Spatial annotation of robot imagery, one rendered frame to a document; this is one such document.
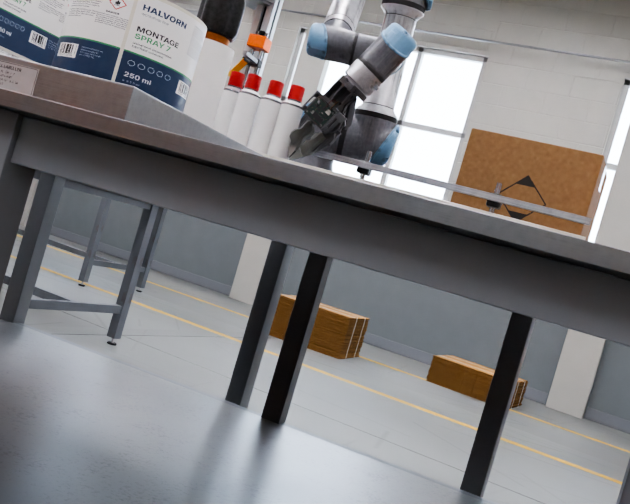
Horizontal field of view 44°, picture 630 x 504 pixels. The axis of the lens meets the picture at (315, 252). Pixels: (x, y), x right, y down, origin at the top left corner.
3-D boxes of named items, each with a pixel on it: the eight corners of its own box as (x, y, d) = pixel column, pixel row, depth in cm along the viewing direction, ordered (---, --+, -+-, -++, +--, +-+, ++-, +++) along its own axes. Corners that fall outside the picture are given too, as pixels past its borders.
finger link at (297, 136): (272, 144, 167) (302, 113, 165) (282, 149, 173) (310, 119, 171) (281, 154, 166) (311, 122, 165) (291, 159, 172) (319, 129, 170)
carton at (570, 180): (438, 238, 179) (471, 127, 179) (459, 249, 201) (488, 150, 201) (569, 274, 167) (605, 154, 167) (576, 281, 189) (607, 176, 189)
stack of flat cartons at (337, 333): (261, 332, 583) (273, 292, 583) (287, 331, 633) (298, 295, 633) (339, 359, 561) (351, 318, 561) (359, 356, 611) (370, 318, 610)
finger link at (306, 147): (281, 153, 166) (311, 122, 165) (290, 159, 172) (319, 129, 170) (290, 163, 165) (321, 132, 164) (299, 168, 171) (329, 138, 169)
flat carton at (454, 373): (424, 380, 584) (432, 354, 584) (445, 378, 630) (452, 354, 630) (506, 410, 554) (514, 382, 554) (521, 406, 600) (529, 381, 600)
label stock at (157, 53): (58, 89, 124) (84, 2, 124) (180, 127, 128) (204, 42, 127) (36, 67, 104) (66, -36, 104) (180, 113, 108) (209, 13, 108)
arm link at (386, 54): (418, 48, 168) (420, 44, 159) (382, 85, 170) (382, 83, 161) (393, 22, 168) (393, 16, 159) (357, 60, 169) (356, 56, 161)
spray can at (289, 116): (257, 169, 171) (283, 80, 171) (267, 174, 176) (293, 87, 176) (277, 174, 169) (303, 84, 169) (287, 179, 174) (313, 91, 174)
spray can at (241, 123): (216, 157, 172) (241, 69, 172) (222, 161, 177) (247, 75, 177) (237, 163, 171) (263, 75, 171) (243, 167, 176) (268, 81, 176)
